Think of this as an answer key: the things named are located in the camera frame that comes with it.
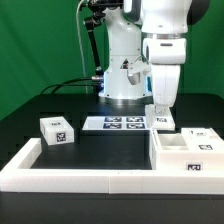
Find white cabinet body box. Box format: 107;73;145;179
149;130;224;171

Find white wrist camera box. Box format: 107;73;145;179
127;62;151;85

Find small white tagged block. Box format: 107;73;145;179
40;116;74;145

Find white U-shaped border frame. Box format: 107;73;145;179
0;138;224;195

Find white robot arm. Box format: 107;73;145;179
99;0;210;111

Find black cables at base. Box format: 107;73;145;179
40;77;104;96

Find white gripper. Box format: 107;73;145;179
143;38;186;114

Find white marker tag sheet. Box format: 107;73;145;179
83;116;148;131

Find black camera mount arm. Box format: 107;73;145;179
79;0;125;83

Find white cabinet door panel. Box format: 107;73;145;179
145;104;175;131

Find grey cable on stand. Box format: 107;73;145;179
75;0;89;95

